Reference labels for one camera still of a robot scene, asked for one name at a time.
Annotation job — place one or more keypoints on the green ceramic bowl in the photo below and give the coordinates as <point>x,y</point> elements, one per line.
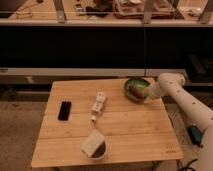
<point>140,83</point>

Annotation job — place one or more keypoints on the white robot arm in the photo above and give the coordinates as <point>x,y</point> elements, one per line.
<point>172,84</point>

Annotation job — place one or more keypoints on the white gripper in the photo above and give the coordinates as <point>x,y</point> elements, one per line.
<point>153,91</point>

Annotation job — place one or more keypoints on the wooden folding table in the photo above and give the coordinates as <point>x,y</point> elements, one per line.
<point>134,132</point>

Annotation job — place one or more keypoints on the brown food in bowl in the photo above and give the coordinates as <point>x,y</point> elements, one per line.
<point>135,91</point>

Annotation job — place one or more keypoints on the dark object on bench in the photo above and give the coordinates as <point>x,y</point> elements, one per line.
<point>99,10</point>

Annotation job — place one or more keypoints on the cluttered tray on bench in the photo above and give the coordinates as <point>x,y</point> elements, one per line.
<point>135,8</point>

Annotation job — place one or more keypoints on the white power strip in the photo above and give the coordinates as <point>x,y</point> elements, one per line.
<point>98,105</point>

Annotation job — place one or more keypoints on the white cup with dark liquid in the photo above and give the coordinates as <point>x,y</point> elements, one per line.
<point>100,152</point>

